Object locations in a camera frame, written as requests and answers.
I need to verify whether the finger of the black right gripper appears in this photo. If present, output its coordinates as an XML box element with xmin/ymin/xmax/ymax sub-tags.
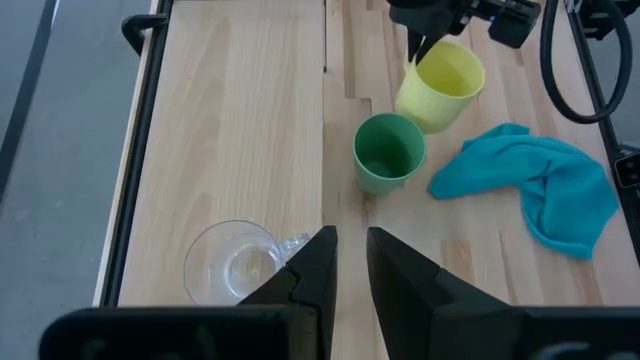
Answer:
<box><xmin>407</xmin><ymin>28</ymin><xmax>421</xmax><ymax>64</ymax></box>
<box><xmin>415</xmin><ymin>33</ymin><xmax>444</xmax><ymax>66</ymax></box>

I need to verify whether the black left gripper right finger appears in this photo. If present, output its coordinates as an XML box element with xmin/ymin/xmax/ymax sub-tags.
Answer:
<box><xmin>366</xmin><ymin>226</ymin><xmax>526</xmax><ymax>360</ymax></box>

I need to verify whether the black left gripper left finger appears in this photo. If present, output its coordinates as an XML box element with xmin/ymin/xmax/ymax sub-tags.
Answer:
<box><xmin>238</xmin><ymin>224</ymin><xmax>339</xmax><ymax>360</ymax></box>

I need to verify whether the yellow plastic mug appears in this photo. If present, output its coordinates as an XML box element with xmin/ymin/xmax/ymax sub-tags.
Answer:
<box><xmin>394</xmin><ymin>38</ymin><xmax>487</xmax><ymax>135</ymax></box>

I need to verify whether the clear glass mug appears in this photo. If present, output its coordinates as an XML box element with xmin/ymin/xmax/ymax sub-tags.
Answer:
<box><xmin>182</xmin><ymin>219</ymin><xmax>312</xmax><ymax>307</ymax></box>

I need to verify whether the green plastic cup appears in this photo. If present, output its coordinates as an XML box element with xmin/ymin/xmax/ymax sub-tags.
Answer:
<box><xmin>352</xmin><ymin>112</ymin><xmax>428</xmax><ymax>197</ymax></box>

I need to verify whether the teal knitted cloth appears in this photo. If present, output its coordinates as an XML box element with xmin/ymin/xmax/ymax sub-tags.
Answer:
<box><xmin>428</xmin><ymin>122</ymin><xmax>620</xmax><ymax>261</ymax></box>

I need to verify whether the black curved clamp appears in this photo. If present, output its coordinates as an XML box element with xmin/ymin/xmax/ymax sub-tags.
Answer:
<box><xmin>121</xmin><ymin>13</ymin><xmax>170</xmax><ymax>57</ymax></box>

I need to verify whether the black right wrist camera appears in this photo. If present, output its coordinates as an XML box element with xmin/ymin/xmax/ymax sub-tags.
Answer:
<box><xmin>487</xmin><ymin>0</ymin><xmax>543</xmax><ymax>50</ymax></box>

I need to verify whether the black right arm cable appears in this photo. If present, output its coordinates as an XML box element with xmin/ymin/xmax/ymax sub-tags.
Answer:
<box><xmin>539</xmin><ymin>0</ymin><xmax>634</xmax><ymax>125</ymax></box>

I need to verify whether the black aluminium table rail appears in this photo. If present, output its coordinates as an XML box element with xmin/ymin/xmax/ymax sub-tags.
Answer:
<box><xmin>567</xmin><ymin>0</ymin><xmax>640</xmax><ymax>269</ymax></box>

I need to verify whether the small black camera box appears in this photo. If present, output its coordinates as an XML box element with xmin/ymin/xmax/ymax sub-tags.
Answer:
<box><xmin>613</xmin><ymin>151</ymin><xmax>640</xmax><ymax>190</ymax></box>

